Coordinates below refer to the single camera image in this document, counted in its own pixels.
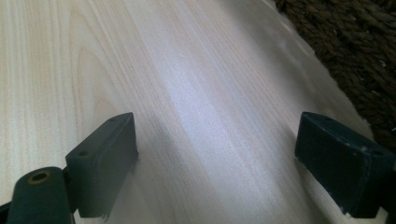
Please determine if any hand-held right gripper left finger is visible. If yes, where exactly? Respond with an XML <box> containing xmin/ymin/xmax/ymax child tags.
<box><xmin>64</xmin><ymin>112</ymin><xmax>139</xmax><ymax>219</ymax></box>

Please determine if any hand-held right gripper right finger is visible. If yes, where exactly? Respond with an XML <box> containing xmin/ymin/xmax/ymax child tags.
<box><xmin>294</xmin><ymin>111</ymin><xmax>396</xmax><ymax>219</ymax></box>

